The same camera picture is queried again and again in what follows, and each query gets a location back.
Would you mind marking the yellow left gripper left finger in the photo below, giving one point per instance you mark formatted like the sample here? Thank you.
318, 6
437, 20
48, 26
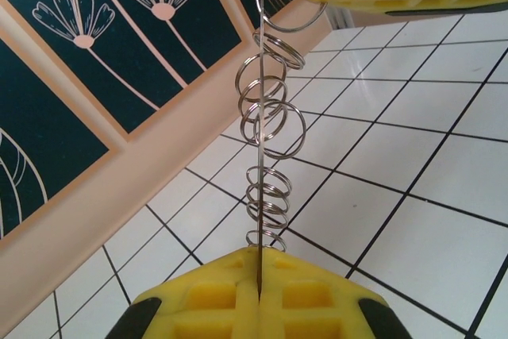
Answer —
206, 295

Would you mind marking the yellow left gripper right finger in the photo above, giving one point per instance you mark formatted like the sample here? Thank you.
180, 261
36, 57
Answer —
317, 295

